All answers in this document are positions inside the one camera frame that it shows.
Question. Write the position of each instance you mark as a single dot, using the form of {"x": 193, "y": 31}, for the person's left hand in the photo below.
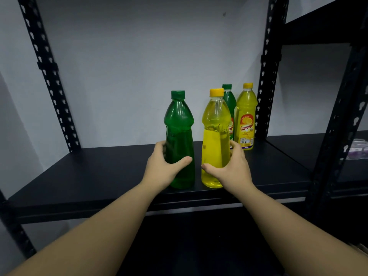
{"x": 161, "y": 172}

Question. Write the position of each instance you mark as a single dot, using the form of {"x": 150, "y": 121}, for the person's right hand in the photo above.
{"x": 237, "y": 175}

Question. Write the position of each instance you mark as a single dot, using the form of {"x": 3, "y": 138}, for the green dish soap bottle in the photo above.
{"x": 230, "y": 103}
{"x": 178, "y": 123}

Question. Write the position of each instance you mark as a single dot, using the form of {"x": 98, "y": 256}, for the yellow dish soap bottle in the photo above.
{"x": 215, "y": 126}
{"x": 245, "y": 106}

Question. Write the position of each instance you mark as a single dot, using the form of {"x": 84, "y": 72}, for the black metal shelving rack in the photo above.
{"x": 100, "y": 169}
{"x": 293, "y": 146}

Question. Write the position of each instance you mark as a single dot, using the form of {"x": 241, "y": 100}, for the person's left forearm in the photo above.
{"x": 100, "y": 235}

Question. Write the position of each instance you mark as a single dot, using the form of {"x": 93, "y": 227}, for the person's right forearm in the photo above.
{"x": 287, "y": 232}

